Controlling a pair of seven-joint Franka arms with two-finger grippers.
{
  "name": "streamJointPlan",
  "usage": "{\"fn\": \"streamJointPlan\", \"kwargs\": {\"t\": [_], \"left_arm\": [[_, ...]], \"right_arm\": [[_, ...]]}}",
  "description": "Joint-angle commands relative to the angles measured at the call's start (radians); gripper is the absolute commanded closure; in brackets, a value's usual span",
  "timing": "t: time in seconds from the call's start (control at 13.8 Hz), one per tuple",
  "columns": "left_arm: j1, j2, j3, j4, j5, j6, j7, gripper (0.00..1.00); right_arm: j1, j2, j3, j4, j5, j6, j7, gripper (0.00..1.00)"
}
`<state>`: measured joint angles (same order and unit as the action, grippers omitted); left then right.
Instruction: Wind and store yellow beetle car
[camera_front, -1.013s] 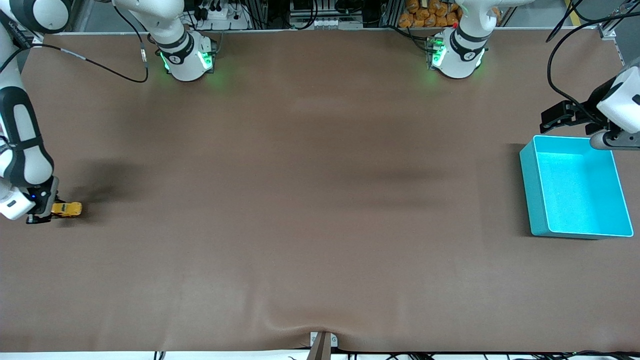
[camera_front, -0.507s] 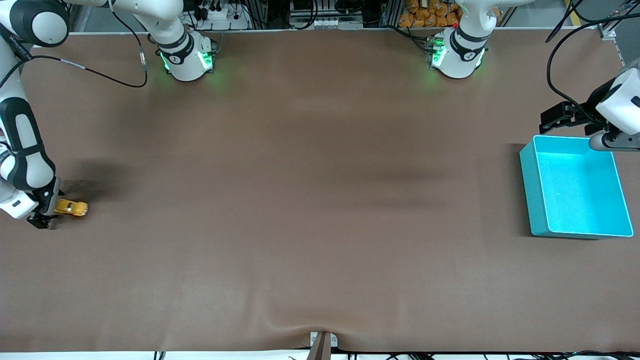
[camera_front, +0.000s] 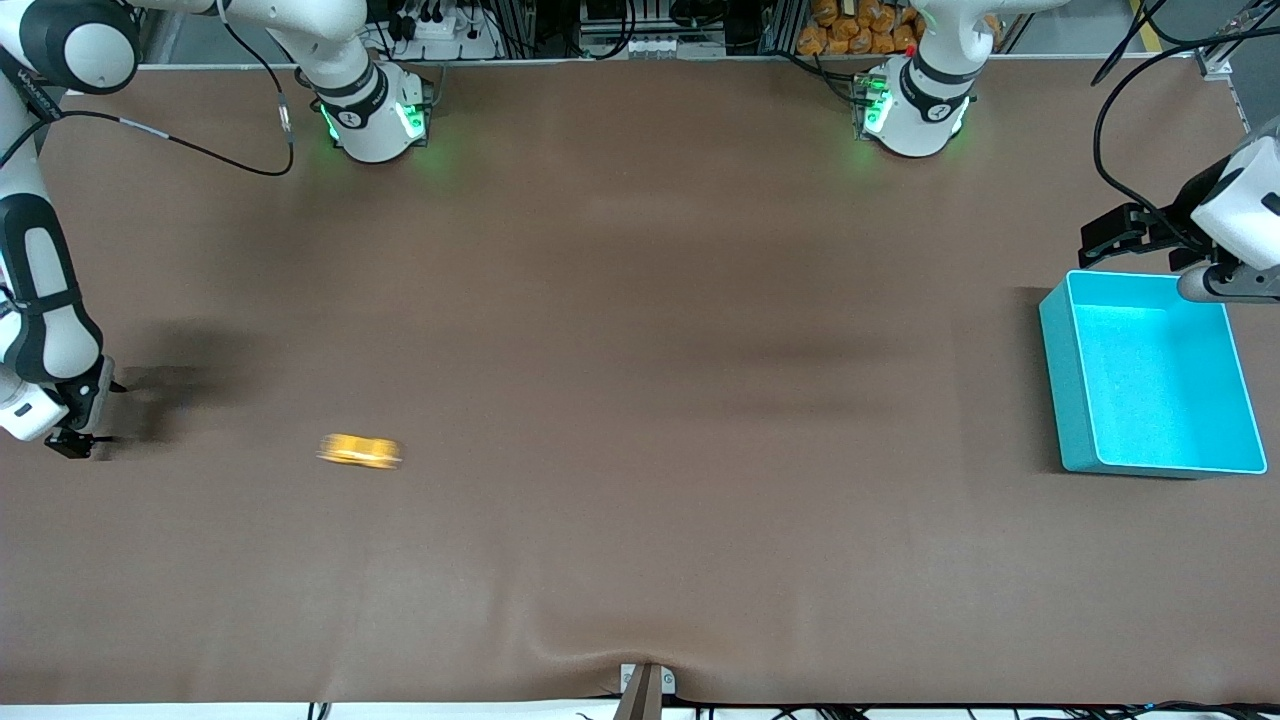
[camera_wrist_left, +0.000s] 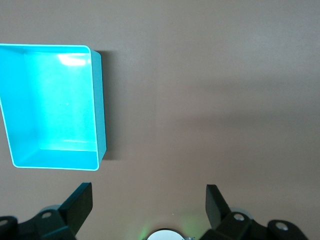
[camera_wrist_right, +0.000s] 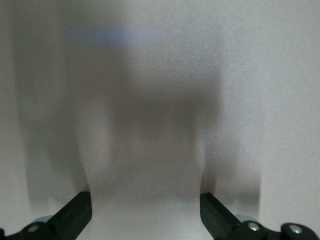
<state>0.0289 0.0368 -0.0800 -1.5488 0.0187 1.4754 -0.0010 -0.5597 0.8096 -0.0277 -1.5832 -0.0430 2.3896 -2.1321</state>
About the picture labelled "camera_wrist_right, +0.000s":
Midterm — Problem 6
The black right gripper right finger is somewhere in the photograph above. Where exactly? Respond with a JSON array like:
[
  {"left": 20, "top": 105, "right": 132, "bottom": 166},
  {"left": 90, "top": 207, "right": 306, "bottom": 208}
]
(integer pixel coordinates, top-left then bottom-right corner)
[{"left": 199, "top": 192, "right": 320, "bottom": 240}]

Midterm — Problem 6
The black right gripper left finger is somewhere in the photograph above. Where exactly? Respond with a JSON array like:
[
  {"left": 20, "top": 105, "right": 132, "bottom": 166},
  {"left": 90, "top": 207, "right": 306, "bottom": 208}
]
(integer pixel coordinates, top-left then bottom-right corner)
[{"left": 0, "top": 191, "right": 93, "bottom": 240}]

